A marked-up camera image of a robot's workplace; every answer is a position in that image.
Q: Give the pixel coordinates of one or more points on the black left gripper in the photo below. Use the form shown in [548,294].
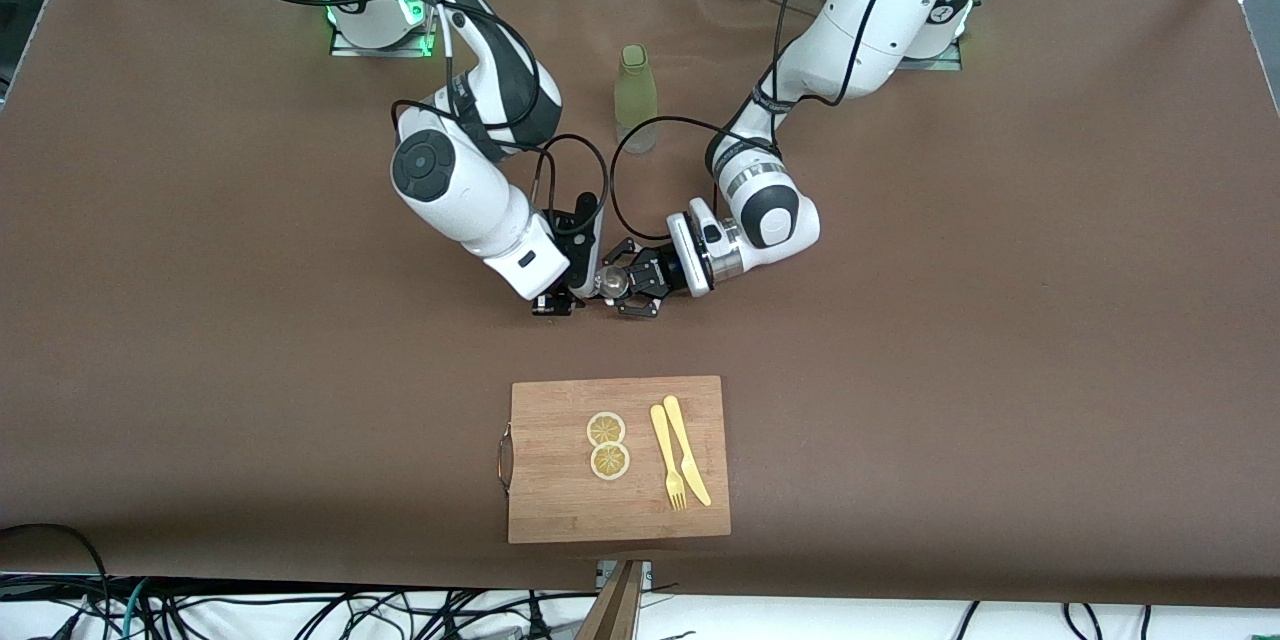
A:
[661,273]

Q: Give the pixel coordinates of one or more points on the green sleeved glass bottle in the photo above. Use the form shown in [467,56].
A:
[635,90]

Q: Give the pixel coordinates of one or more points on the brown table mat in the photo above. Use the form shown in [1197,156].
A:
[1000,420]

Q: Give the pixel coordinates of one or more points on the yellow plastic knife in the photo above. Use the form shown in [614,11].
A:
[685,445]

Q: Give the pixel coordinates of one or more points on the steel double-cone jigger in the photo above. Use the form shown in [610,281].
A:
[616,283]

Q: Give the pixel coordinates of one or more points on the yellow plastic fork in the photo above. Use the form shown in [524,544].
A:
[664,445]

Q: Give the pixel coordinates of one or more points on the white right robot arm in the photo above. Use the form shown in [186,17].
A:
[460,190]

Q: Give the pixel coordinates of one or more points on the wooden cutting board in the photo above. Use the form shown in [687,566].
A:
[560,500]

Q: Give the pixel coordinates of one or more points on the aluminium frame post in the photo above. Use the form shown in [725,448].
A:
[618,610]

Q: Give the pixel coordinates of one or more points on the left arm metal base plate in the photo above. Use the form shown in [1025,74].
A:
[935,63]

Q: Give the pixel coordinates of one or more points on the lemon slice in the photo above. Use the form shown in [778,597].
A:
[610,463]
[606,427]

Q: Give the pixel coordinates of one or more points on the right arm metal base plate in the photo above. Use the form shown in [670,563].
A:
[380,50]

